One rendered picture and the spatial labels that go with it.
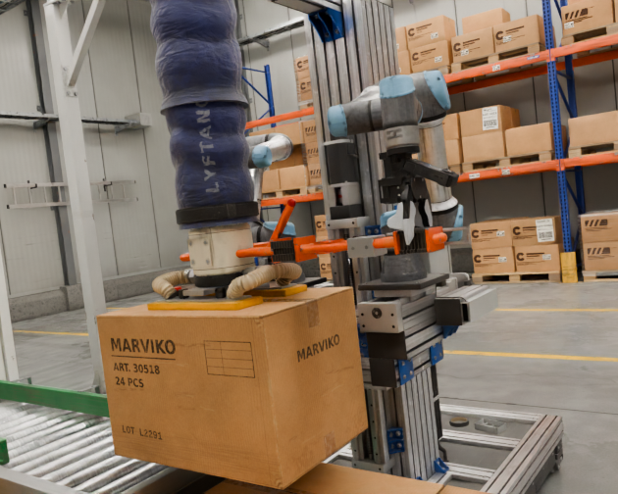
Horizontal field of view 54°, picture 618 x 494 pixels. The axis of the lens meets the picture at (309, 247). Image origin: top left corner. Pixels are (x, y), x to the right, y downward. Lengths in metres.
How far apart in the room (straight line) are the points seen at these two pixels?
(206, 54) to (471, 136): 7.50
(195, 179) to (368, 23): 0.99
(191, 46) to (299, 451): 1.03
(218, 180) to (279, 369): 0.51
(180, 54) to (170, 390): 0.85
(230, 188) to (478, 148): 7.46
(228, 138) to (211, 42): 0.25
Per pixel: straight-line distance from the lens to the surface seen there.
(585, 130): 8.54
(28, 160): 11.91
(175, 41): 1.66
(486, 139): 8.87
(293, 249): 1.47
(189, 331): 1.52
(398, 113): 1.33
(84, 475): 2.17
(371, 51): 2.27
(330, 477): 1.82
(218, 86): 1.63
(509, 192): 10.12
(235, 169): 1.62
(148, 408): 1.71
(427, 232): 1.28
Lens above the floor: 1.29
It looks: 3 degrees down
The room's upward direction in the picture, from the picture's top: 6 degrees counter-clockwise
